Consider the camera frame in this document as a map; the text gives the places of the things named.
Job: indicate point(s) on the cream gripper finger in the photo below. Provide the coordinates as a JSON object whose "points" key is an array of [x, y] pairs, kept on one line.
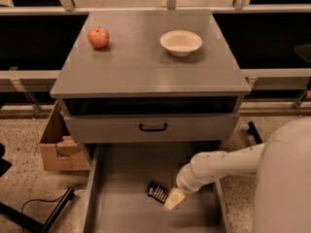
{"points": [[175, 197]]}

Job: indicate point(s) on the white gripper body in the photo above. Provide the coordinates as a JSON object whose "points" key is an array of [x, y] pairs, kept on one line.
{"points": [[186, 183]]}

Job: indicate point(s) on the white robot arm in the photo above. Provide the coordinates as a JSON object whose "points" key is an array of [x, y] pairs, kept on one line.
{"points": [[282, 167]]}

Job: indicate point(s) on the open grey middle drawer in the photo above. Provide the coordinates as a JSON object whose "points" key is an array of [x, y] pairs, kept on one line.
{"points": [[117, 200]]}

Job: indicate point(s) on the closed grey top drawer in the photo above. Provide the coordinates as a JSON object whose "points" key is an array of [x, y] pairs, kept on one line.
{"points": [[125, 129]]}

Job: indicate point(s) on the grey drawer cabinet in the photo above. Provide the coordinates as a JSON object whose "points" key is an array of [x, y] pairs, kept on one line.
{"points": [[135, 76]]}

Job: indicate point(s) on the black stand leg right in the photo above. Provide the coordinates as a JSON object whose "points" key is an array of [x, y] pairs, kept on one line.
{"points": [[253, 131]]}

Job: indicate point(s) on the black stand leg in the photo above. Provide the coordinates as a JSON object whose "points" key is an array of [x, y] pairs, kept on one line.
{"points": [[44, 219], [253, 131]]}

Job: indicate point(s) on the cardboard box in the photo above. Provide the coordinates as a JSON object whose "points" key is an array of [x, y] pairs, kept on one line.
{"points": [[58, 150]]}

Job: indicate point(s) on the white paper bowl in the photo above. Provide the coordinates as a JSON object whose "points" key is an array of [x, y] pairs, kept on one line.
{"points": [[181, 43]]}

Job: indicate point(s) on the black stand leg left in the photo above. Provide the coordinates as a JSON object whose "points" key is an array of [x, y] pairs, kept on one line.
{"points": [[44, 219]]}

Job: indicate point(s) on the red apple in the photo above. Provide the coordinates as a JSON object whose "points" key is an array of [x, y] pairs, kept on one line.
{"points": [[98, 37]]}

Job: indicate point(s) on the metal window railing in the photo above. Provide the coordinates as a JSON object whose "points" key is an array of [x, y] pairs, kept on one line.
{"points": [[152, 0]]}

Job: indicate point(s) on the black drawer handle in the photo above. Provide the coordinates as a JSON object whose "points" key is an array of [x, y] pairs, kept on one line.
{"points": [[155, 128]]}

